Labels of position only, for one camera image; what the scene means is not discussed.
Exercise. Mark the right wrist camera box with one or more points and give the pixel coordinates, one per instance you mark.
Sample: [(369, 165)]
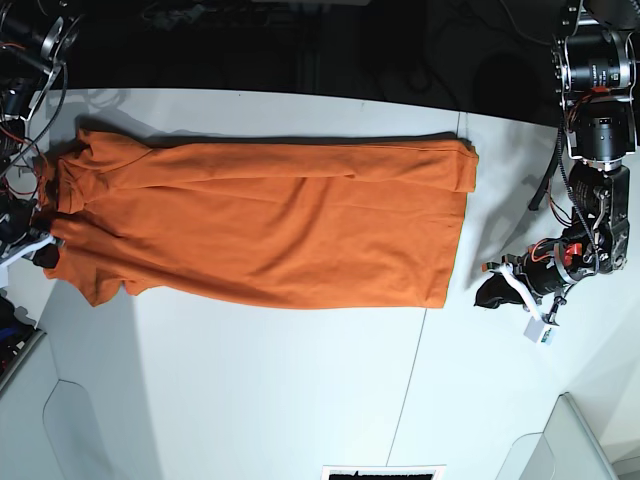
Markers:
[(4, 277)]

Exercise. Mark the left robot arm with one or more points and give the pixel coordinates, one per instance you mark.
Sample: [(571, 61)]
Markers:
[(596, 69)]

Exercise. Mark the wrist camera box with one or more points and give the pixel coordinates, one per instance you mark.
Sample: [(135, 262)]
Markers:
[(540, 332), (4, 277)]

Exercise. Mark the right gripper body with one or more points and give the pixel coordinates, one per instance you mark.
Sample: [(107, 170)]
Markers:
[(21, 241)]

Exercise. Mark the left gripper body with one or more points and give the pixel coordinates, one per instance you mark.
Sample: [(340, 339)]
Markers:
[(543, 276)]

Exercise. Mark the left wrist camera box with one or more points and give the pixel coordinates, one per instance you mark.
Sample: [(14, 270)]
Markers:
[(540, 332)]

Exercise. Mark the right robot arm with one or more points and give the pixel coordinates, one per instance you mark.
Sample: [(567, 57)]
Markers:
[(35, 39)]

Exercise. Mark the orange t-shirt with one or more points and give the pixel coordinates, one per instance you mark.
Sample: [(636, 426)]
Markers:
[(283, 225)]

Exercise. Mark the grey plastic bin right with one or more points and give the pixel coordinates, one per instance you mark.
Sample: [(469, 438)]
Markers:
[(566, 449)]

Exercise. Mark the grey plastic bin left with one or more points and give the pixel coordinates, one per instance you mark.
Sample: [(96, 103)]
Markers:
[(49, 428)]

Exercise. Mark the grey plastic bin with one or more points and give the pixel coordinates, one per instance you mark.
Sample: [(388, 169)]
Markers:
[(566, 449), (49, 428)]

